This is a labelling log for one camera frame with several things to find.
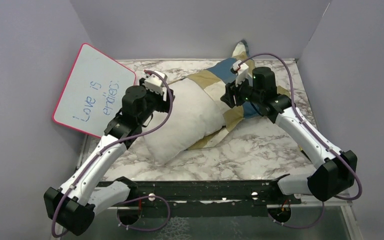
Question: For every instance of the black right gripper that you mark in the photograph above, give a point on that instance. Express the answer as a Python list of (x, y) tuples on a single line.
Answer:
[(232, 90)]

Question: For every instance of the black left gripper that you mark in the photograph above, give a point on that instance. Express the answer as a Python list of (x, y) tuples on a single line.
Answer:
[(164, 106)]

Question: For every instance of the blue beige checked pillowcase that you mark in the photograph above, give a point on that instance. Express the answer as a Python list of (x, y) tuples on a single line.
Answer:
[(213, 80)]

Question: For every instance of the white pillow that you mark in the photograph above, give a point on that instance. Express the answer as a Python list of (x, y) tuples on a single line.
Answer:
[(194, 115)]

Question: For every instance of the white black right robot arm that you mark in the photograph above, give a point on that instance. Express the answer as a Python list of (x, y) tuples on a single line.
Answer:
[(335, 169)]

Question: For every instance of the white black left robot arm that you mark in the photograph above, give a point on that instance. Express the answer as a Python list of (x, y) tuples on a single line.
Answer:
[(73, 206)]

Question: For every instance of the pink framed whiteboard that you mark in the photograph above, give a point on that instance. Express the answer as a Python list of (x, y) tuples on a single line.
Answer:
[(92, 94)]

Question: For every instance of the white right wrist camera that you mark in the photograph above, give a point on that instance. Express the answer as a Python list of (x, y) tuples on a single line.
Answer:
[(241, 70)]

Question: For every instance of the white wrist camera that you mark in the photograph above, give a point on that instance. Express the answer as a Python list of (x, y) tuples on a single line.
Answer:
[(154, 81), (241, 70)]

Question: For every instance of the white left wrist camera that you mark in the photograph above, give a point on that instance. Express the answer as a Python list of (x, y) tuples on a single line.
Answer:
[(154, 81)]

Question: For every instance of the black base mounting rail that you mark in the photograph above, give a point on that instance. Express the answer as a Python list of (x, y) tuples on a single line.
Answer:
[(202, 198)]

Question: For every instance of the aluminium frame rail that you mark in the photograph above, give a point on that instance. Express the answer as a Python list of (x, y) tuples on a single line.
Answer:
[(308, 220)]

